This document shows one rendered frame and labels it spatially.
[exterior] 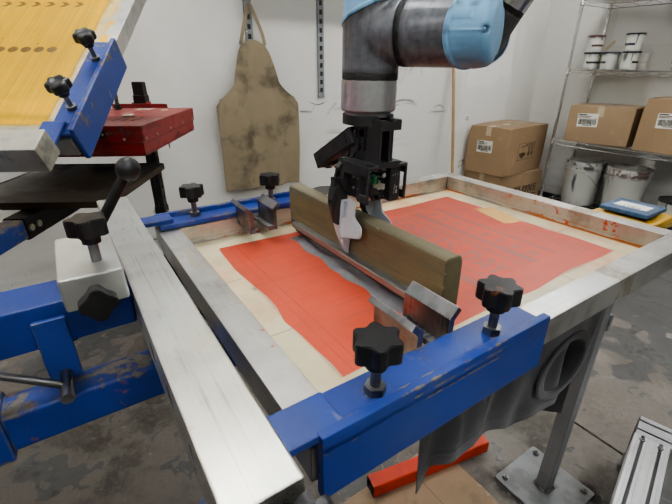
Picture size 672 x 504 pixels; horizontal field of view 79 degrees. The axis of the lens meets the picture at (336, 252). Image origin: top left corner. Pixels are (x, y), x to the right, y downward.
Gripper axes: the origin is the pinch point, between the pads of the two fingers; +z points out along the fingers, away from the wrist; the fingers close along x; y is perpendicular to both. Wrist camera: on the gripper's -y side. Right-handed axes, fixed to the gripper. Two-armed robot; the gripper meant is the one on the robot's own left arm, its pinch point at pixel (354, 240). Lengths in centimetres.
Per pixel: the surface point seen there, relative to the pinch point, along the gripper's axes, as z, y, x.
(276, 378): 1.1, 20.9, -24.4
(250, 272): 5.2, -8.0, -15.3
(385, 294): 4.3, 10.6, -2.0
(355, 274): 4.6, 2.8, -1.7
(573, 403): 61, 15, 69
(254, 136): 16, -194, 65
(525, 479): 99, 10, 67
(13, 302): -3.6, 1.0, -44.3
